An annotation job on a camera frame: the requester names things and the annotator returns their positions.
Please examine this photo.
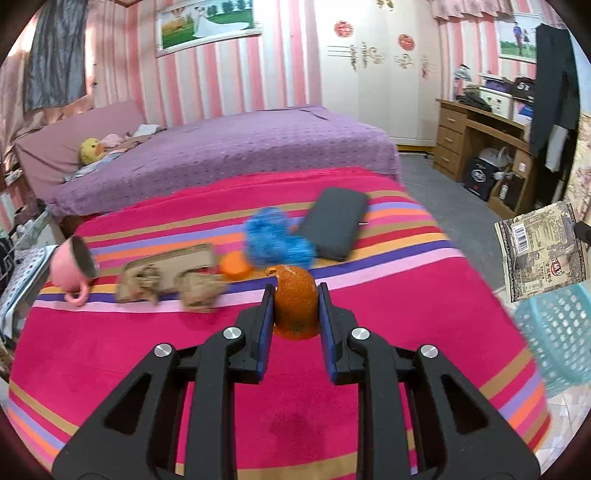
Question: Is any printed snack bag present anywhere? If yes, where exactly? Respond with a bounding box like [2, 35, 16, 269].
[494, 201, 590, 303]

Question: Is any whole orange peel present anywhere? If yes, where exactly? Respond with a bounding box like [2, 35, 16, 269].
[264, 264, 320, 341]

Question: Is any orange round cap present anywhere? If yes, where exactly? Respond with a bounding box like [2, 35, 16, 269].
[218, 250, 253, 281]

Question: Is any brown paper bag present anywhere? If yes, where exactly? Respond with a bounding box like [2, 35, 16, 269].
[114, 243, 228, 311]

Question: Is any blue wrapper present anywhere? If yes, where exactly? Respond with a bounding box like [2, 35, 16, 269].
[243, 207, 317, 269]

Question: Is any light blue plastic basket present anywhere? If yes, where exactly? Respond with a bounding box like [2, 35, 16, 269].
[513, 283, 590, 397]

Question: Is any wooden desk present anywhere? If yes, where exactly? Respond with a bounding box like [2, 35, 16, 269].
[434, 99, 537, 219]

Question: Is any black shopping bag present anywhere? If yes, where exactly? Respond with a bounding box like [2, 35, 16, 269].
[463, 158, 500, 202]

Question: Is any dark hanging coat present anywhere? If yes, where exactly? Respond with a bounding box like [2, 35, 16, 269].
[528, 23, 581, 158]

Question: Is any pink striped blanket bed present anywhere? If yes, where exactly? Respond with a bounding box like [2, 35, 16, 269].
[6, 166, 553, 480]

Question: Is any black rectangular case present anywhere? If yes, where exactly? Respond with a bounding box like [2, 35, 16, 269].
[297, 187, 370, 262]

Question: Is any white storage box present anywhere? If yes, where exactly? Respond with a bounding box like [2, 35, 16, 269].
[479, 87, 513, 120]

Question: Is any pink ceramic mug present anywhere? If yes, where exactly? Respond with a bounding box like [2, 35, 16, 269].
[49, 235, 99, 307]

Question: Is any small framed photo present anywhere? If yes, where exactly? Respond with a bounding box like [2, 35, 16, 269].
[496, 13, 543, 64]

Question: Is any purple dotted bed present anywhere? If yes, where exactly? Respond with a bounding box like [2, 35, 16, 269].
[43, 105, 402, 217]

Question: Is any white wardrobe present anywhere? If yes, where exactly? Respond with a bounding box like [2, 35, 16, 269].
[314, 0, 442, 148]

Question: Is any yellow duck plush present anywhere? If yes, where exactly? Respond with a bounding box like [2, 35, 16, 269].
[79, 138, 105, 165]

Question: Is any framed wedding picture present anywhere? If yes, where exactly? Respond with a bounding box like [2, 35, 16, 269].
[155, 0, 262, 57]

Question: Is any grey window curtain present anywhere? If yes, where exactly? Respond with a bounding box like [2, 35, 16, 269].
[24, 0, 88, 111]

